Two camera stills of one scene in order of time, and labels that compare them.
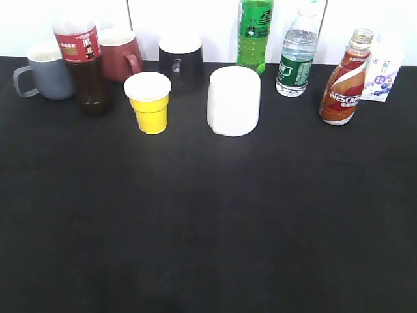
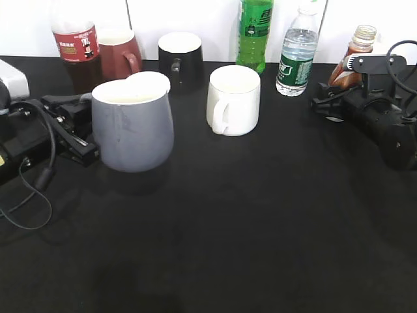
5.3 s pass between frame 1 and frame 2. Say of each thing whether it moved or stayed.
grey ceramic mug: moved
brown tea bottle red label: stayed
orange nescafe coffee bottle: stayed
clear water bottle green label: stayed
